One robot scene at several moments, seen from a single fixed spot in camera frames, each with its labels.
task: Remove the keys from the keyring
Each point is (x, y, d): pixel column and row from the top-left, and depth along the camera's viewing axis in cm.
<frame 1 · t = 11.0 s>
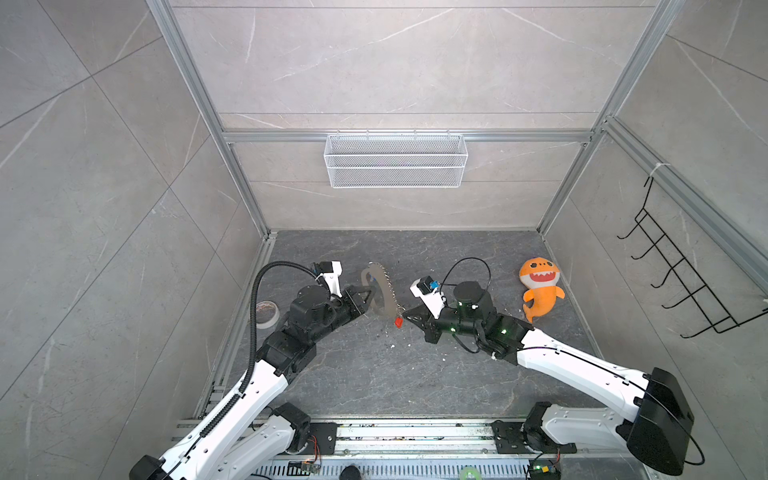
left hand: (377, 283, 69), fingers closed
right hand: (406, 311, 73), fingers closed
red key tag: (398, 322, 75), point 20 cm above the table
orange shark plush toy: (541, 276, 99), point 8 cm above the table

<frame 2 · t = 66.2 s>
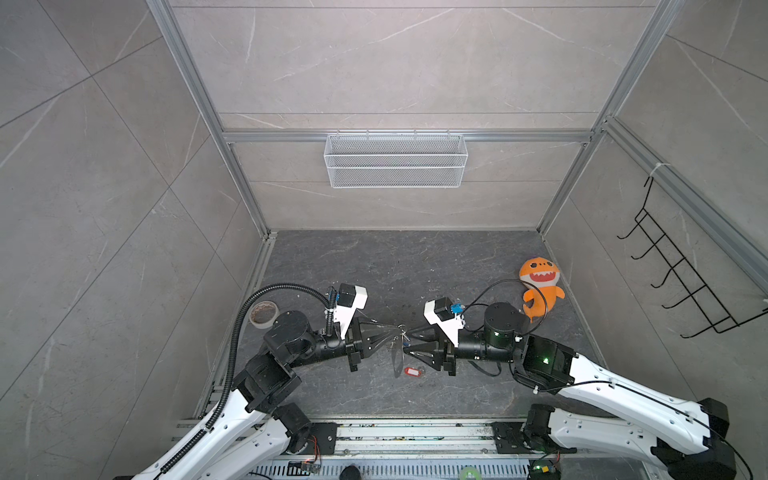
left hand: (396, 327, 54), fingers closed
right hand: (408, 339, 59), fingers open
red key tag: (412, 371, 86), on the table
the other named things where they were.

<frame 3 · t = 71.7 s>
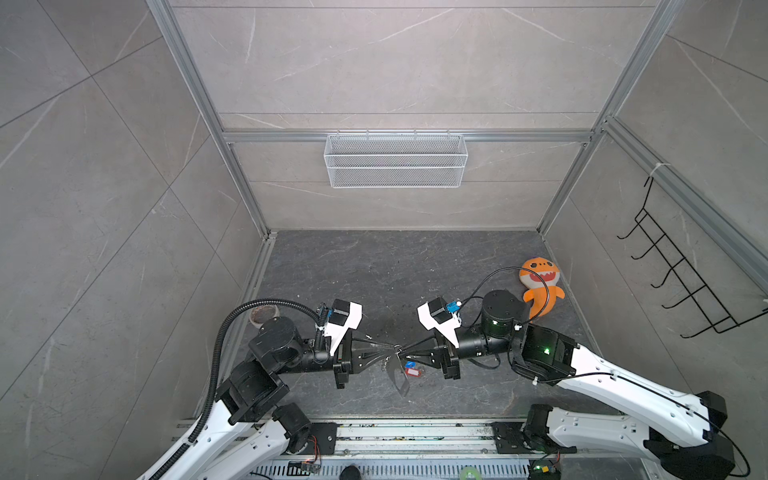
left hand: (392, 345, 51), fingers closed
right hand: (402, 351, 54), fingers closed
the named things where they were.

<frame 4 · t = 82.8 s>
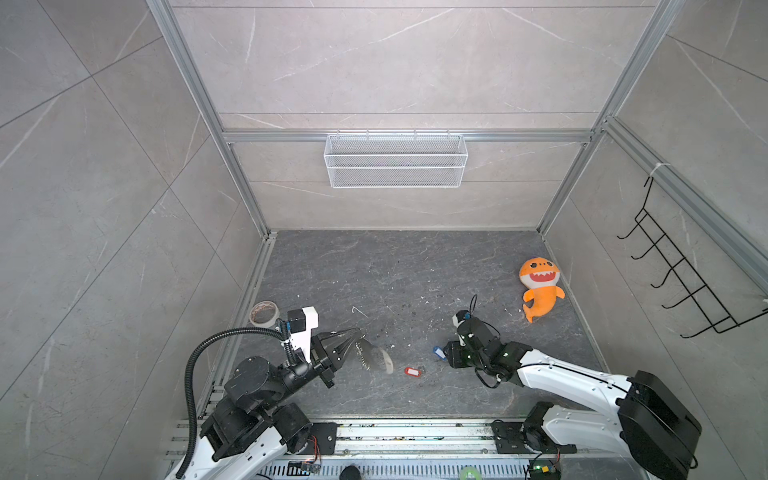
left hand: (358, 328, 56), fingers closed
right hand: (447, 348, 86), fingers open
the named things where they were.

